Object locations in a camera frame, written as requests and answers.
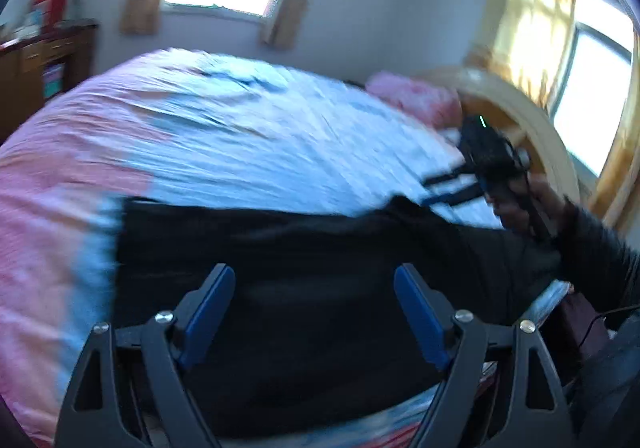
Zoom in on black pants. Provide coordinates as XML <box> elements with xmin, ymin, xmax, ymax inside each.
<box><xmin>114</xmin><ymin>195</ymin><xmax>566</xmax><ymax>439</ymax></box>

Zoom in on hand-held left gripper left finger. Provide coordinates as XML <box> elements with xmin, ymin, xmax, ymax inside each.
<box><xmin>54</xmin><ymin>264</ymin><xmax>237</xmax><ymax>448</ymax></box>

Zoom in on person's dark clothing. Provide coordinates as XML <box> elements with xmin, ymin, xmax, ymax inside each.
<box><xmin>547</xmin><ymin>293</ymin><xmax>640</xmax><ymax>434</ymax></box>

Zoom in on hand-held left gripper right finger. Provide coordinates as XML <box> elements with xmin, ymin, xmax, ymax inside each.
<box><xmin>393</xmin><ymin>263</ymin><xmax>573</xmax><ymax>448</ymax></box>

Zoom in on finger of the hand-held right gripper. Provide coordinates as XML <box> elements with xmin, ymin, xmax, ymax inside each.
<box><xmin>422</xmin><ymin>165</ymin><xmax>477</xmax><ymax>189</ymax></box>
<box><xmin>420</xmin><ymin>183</ymin><xmax>486</xmax><ymax>209</ymax></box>

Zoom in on blue and pink printed bedsheet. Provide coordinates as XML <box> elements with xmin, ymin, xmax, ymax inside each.
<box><xmin>0</xmin><ymin>47</ymin><xmax>506</xmax><ymax>448</ymax></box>

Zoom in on red box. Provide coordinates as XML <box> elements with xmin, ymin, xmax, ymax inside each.
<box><xmin>31</xmin><ymin>0</ymin><xmax>67</xmax><ymax>29</ymax></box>

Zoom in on yellow patterned curtain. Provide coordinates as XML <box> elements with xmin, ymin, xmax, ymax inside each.
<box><xmin>590</xmin><ymin>28</ymin><xmax>640</xmax><ymax>234</ymax></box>
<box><xmin>465</xmin><ymin>0</ymin><xmax>581</xmax><ymax>104</ymax></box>

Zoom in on large window with dark frame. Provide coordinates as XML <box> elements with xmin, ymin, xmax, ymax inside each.
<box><xmin>550</xmin><ymin>0</ymin><xmax>640</xmax><ymax>179</ymax></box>

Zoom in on person's right hand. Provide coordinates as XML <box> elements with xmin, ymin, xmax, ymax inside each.
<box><xmin>492</xmin><ymin>175</ymin><xmax>568</xmax><ymax>241</ymax></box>

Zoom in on pink floral pillow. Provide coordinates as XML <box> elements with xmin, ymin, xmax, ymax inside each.
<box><xmin>365</xmin><ymin>72</ymin><xmax>463</xmax><ymax>129</ymax></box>

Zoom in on cream wooden bed headboard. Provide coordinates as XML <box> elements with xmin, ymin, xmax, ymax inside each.
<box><xmin>415</xmin><ymin>66</ymin><xmax>581</xmax><ymax>209</ymax></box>

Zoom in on brown wooden cabinet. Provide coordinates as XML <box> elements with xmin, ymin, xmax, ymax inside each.
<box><xmin>0</xmin><ymin>21</ymin><xmax>98</xmax><ymax>141</ymax></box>

